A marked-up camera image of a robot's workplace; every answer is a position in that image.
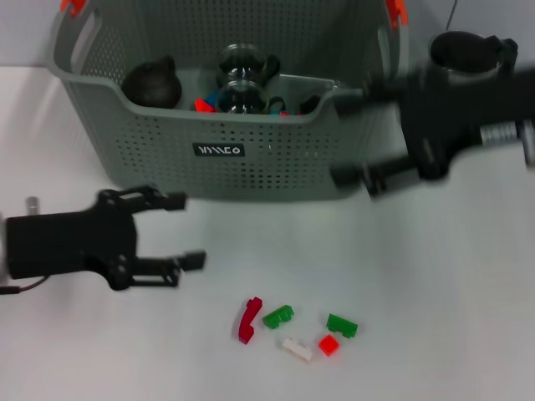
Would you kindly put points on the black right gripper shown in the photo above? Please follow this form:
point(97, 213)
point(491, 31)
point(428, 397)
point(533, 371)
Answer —
point(451, 113)

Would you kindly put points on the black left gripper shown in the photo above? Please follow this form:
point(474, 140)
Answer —
point(75, 242)

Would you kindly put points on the small red toy brick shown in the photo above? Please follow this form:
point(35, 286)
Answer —
point(286, 113)

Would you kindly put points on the teal toy plate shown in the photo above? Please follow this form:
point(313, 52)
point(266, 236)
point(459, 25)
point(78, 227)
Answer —
point(276, 112)

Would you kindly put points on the dark red curved toy brick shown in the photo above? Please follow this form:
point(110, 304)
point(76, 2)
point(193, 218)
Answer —
point(247, 323)

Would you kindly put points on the red sloped toy brick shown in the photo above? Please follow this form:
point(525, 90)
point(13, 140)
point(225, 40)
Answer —
point(204, 106)

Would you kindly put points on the blue toy plate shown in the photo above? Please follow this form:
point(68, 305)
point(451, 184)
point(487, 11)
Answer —
point(212, 97)

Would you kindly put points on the grey-green perforated storage bin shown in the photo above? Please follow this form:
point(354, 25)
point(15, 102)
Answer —
point(271, 167)

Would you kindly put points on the glass teapot black lid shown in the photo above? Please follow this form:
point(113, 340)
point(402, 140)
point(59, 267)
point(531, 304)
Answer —
point(460, 50)

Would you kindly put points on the green toy brick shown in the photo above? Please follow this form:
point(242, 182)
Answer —
point(340, 326)
point(276, 317)

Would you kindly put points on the dark clay teapot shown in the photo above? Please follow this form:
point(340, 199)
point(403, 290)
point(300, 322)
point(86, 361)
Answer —
point(152, 85)

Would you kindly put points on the small silver connector stub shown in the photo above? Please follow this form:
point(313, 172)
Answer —
point(32, 204)

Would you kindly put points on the white toy brick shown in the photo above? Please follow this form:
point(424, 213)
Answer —
point(297, 351)

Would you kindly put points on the red square toy brick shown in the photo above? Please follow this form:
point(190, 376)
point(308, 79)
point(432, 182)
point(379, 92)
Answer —
point(329, 346)

